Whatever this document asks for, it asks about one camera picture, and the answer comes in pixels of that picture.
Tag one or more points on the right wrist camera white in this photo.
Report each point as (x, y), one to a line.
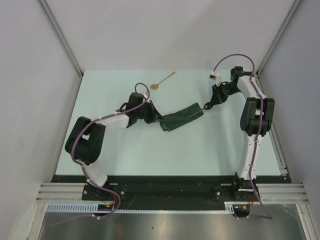
(217, 77)

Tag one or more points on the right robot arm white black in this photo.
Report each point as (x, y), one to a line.
(255, 121)

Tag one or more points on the right white cable duct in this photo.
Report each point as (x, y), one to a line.
(239, 207)

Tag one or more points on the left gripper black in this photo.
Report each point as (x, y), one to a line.
(152, 117)

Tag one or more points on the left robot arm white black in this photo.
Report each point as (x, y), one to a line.
(85, 141)

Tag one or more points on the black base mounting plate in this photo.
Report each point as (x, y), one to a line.
(163, 193)

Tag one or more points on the left aluminium frame post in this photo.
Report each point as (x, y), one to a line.
(49, 15)

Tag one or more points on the right aluminium frame post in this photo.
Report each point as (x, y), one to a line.
(279, 35)

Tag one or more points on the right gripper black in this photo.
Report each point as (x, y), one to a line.
(217, 98)

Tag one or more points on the gold spoon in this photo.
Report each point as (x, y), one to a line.
(156, 85)

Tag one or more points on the aluminium frame post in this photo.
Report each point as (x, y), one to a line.
(279, 35)
(49, 15)

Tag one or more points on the black spoon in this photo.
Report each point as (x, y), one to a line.
(202, 108)

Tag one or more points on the white cable duct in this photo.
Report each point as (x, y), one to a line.
(239, 207)
(79, 208)

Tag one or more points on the right aluminium rail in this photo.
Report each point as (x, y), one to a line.
(282, 193)

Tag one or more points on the left white cable duct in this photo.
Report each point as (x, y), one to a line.
(79, 208)

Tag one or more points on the dark green cloth napkin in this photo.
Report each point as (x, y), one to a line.
(180, 118)

